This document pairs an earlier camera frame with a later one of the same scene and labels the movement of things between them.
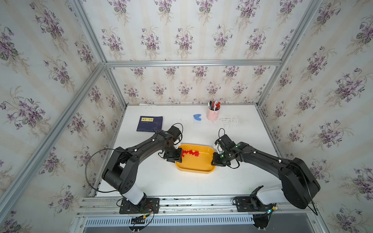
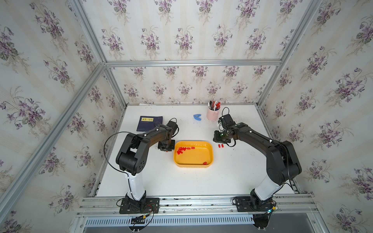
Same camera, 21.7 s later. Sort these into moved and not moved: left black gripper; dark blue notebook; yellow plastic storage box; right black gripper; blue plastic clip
Moved: right black gripper; left black gripper; yellow plastic storage box
Not moved: dark blue notebook; blue plastic clip
